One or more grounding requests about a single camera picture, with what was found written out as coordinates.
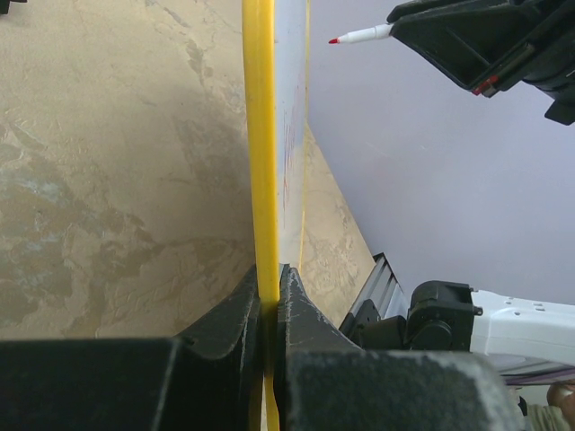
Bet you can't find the red whiteboard marker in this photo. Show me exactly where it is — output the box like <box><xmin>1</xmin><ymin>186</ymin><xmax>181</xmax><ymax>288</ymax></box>
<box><xmin>329</xmin><ymin>24</ymin><xmax>393</xmax><ymax>45</ymax></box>

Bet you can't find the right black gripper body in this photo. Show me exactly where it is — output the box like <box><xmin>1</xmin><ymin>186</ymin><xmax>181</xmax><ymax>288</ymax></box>
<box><xmin>523</xmin><ymin>1</ymin><xmax>574</xmax><ymax>126</ymax></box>

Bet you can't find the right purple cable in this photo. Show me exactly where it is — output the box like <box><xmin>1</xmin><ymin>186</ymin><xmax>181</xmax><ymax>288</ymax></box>
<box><xmin>505</xmin><ymin>367</ymin><xmax>575</xmax><ymax>388</ymax></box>

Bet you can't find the wire whiteboard stand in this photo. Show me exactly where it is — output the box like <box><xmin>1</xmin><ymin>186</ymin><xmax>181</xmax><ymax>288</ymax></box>
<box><xmin>0</xmin><ymin>0</ymin><xmax>27</xmax><ymax>15</ymax></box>

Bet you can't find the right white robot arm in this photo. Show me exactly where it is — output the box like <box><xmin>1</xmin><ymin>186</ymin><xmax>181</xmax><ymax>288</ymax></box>
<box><xmin>338</xmin><ymin>1</ymin><xmax>574</xmax><ymax>386</ymax></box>

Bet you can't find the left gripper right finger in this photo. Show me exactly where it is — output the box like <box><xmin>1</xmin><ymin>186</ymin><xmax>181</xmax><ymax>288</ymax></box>
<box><xmin>276</xmin><ymin>268</ymin><xmax>522</xmax><ymax>430</ymax></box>

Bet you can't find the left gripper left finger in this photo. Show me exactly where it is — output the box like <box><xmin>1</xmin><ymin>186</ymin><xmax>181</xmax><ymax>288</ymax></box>
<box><xmin>1</xmin><ymin>269</ymin><xmax>262</xmax><ymax>430</ymax></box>

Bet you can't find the yellow framed whiteboard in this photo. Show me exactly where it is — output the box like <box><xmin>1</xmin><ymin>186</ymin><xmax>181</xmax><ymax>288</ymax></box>
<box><xmin>242</xmin><ymin>1</ymin><xmax>310</xmax><ymax>430</ymax></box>

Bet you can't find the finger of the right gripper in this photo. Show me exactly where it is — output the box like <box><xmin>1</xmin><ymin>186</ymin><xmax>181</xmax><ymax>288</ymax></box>
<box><xmin>387</xmin><ymin>1</ymin><xmax>508</xmax><ymax>22</ymax></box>
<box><xmin>390</xmin><ymin>0</ymin><xmax>575</xmax><ymax>99</ymax></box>

